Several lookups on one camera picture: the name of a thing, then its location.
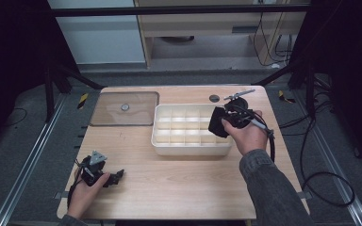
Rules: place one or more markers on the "light wooden desk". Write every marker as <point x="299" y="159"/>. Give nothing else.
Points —
<point x="201" y="23"/>

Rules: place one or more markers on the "person's right hand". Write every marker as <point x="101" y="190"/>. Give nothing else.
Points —
<point x="250" y="138"/>

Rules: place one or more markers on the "yellow black striped tape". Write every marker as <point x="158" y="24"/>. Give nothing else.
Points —
<point x="82" y="101"/>
<point x="285" y="98"/>

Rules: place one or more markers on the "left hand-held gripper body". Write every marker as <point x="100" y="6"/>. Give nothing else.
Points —
<point x="91" y="172"/>

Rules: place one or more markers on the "white divided storage box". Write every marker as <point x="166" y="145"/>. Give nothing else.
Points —
<point x="185" y="147"/>

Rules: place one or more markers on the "white cabinet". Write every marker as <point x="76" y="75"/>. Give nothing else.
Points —
<point x="100" y="40"/>

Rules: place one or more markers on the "black horizontal frame bar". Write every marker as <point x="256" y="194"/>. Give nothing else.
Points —
<point x="169" y="11"/>

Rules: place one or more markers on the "black sock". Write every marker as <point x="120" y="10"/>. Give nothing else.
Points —
<point x="217" y="124"/>

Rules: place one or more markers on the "clear plastic lid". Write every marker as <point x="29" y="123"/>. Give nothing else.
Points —
<point x="138" y="109"/>

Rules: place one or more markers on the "grey table bracket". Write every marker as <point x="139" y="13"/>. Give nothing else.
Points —
<point x="306" y="195"/>
<point x="59" y="195"/>

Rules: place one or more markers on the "black metal stand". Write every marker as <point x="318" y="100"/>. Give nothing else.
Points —
<point x="48" y="94"/>
<point x="310" y="91"/>

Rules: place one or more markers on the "person's left hand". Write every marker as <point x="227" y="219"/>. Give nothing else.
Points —
<point x="83" y="197"/>

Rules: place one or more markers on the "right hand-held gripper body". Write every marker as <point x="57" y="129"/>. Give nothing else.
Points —
<point x="238" y="114"/>

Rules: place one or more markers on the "metal floor rail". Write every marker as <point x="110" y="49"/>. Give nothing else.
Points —
<point x="333" y="163"/>
<point x="28" y="163"/>

